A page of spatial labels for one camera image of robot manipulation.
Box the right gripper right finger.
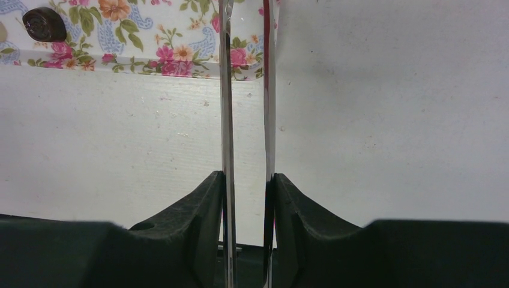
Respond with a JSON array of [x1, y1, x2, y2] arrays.
[[274, 173, 508, 287]]

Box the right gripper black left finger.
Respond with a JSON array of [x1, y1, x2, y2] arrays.
[[1, 171, 225, 287]]

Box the metal serving tongs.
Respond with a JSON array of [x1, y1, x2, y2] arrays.
[[218, 1, 275, 287]]

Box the dark rose round chocolate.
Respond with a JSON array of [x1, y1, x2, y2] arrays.
[[22, 7, 67, 43]]

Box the floral rectangular tray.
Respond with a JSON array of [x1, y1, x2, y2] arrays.
[[0, 0, 281, 82]]

